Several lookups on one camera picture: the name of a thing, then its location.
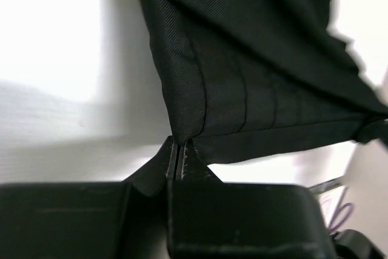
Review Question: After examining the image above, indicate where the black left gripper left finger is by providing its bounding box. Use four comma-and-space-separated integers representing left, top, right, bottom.
1, 137, 176, 258

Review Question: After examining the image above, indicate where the black pleated skirt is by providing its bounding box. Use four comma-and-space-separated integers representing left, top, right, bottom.
140, 0, 387, 164

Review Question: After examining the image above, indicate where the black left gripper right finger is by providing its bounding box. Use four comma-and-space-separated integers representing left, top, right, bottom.
166, 144, 337, 258

